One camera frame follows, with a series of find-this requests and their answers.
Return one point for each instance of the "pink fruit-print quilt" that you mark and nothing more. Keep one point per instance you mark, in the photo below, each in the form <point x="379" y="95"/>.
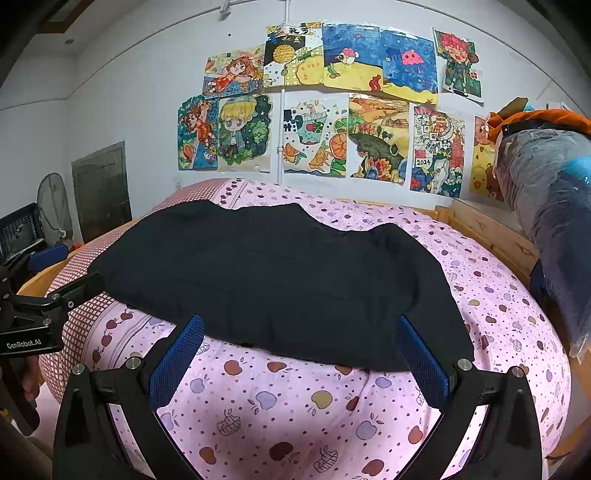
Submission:
<point x="323" y="406"/>

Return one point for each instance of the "standing fan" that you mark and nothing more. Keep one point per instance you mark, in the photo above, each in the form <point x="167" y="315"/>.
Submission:
<point x="53" y="203"/>

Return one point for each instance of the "grey wall hatch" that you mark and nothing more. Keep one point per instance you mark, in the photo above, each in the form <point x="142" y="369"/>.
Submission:
<point x="101" y="189"/>

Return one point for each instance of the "pink checked bed sheet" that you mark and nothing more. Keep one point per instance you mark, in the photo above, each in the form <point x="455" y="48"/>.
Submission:
<point x="87" y="323"/>

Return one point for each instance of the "person's left hand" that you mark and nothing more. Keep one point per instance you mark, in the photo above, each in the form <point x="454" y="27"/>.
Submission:
<point x="30" y="381"/>

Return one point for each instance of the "wooden bed frame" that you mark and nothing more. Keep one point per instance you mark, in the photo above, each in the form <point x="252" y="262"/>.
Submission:
<point x="485" y="230"/>

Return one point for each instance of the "black jacket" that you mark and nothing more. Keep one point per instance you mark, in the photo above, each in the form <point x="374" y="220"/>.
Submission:
<point x="277" y="277"/>

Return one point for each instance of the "clear bag of bedding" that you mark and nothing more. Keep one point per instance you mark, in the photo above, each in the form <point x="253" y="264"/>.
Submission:
<point x="549" y="198"/>

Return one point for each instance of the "group of colourful wall drawings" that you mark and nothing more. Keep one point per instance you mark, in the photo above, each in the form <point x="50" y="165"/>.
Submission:
<point x="369" y="55"/>

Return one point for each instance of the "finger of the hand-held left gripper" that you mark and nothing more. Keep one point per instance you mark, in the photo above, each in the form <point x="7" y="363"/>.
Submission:
<point x="48" y="256"/>
<point x="76" y="290"/>

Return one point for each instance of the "white wall pipe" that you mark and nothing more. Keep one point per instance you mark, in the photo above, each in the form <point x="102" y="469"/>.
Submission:
<point x="278" y="152"/>

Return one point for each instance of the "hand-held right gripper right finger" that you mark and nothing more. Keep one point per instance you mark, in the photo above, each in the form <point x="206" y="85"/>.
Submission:
<point x="422" y="364"/>

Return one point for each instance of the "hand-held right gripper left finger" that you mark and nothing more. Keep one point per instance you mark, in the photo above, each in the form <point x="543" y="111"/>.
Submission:
<point x="178" y="360"/>

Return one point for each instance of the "dark blue plastic crate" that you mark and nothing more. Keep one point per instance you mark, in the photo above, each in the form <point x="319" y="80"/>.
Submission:
<point x="18" y="230"/>

